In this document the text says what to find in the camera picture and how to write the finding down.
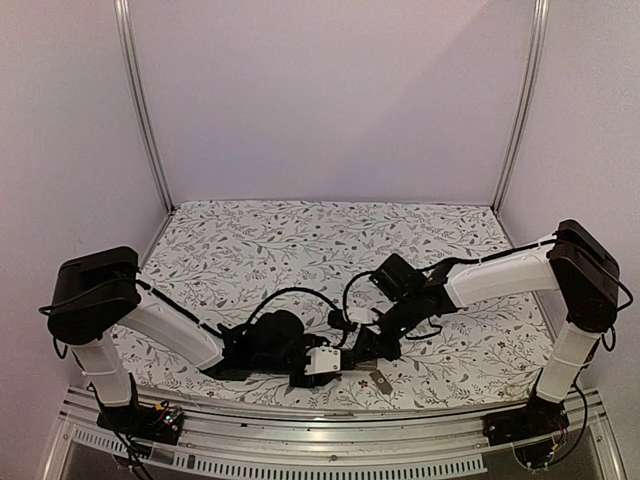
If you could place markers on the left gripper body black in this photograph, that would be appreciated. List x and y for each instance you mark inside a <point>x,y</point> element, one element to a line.
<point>303,383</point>

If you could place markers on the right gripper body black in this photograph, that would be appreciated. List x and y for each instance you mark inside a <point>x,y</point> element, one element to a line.
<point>391,349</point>

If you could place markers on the white remote control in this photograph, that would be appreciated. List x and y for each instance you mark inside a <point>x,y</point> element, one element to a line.
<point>366,366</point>

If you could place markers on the remote battery cover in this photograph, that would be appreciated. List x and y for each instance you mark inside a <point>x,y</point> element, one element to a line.
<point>381,382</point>

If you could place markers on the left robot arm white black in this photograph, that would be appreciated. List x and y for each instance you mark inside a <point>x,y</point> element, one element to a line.
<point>96,292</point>

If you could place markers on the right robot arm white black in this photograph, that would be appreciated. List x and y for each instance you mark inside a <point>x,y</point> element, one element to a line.
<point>570,261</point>

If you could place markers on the floral patterned table mat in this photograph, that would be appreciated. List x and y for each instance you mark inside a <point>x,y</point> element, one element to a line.
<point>221,260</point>

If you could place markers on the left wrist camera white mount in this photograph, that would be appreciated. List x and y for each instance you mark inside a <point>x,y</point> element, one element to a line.
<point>323,359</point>

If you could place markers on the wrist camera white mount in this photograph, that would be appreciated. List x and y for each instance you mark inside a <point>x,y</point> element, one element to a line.
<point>323,359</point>
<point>350,319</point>

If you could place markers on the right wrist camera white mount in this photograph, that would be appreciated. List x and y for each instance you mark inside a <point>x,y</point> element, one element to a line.
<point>350,319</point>

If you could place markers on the aluminium front rail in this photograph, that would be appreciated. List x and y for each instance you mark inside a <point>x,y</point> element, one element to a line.
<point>234,440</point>

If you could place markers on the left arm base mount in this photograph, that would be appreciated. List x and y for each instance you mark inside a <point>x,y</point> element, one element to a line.
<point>161,423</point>

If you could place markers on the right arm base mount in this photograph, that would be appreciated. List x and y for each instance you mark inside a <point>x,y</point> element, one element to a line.
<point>538,417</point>

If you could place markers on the right aluminium frame post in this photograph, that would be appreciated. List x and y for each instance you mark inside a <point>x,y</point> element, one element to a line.
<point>525,99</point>

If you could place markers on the aluminium frame post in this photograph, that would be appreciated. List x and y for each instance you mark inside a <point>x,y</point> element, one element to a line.
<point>525,99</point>
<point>126,35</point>

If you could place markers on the left aluminium frame post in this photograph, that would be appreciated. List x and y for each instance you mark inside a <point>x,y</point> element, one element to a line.
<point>126,35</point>

